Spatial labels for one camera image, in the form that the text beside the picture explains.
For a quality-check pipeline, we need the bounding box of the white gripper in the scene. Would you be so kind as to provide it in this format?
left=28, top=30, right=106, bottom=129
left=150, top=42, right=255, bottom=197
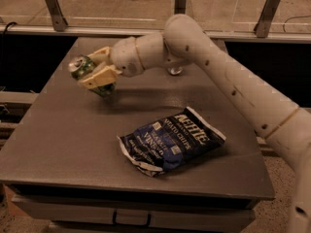
left=78, top=37, right=144, bottom=89

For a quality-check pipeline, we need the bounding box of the green soda can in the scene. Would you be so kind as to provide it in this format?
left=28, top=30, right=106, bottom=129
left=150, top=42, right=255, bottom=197
left=68, top=55, right=118, bottom=97

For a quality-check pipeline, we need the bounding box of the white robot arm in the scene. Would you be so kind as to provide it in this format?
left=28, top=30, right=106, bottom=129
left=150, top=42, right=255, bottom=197
left=69, top=14, right=311, bottom=233

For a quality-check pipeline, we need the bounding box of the blue soda can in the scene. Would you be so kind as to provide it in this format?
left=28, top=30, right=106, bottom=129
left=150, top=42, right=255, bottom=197
left=167, top=67, right=183, bottom=76

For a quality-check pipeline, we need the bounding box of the blue Kettle chips bag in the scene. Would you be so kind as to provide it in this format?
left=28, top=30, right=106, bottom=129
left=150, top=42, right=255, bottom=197
left=119, top=107, right=226, bottom=177

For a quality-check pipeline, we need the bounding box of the grey table with drawer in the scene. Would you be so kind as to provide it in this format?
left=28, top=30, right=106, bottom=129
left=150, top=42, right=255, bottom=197
left=0, top=37, right=276, bottom=233

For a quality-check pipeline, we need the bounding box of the left metal bracket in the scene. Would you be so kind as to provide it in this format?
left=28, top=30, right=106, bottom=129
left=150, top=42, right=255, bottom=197
left=45, top=0, right=68, bottom=32

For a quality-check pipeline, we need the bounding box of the metal bracket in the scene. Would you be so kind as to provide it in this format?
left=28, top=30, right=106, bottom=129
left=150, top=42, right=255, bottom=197
left=45, top=0, right=68, bottom=32
left=174, top=0, right=187, bottom=14
left=254, top=0, right=281, bottom=38

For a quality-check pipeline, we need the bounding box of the middle metal bracket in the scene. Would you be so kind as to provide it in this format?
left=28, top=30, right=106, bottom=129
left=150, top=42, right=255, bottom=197
left=174, top=0, right=187, bottom=14

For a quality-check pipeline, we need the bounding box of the black cable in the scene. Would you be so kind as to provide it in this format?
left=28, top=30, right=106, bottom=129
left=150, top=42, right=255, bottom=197
left=0, top=21, right=17, bottom=70

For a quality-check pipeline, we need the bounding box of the metal rail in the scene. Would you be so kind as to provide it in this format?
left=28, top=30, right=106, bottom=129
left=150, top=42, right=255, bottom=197
left=0, top=24, right=311, bottom=44

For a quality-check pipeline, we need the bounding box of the black drawer handle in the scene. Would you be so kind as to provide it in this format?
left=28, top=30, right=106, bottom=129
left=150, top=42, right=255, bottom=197
left=112, top=210, right=152, bottom=227

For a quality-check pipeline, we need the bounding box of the right metal bracket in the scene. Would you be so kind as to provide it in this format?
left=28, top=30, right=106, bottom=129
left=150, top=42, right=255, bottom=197
left=254, top=0, right=281, bottom=38

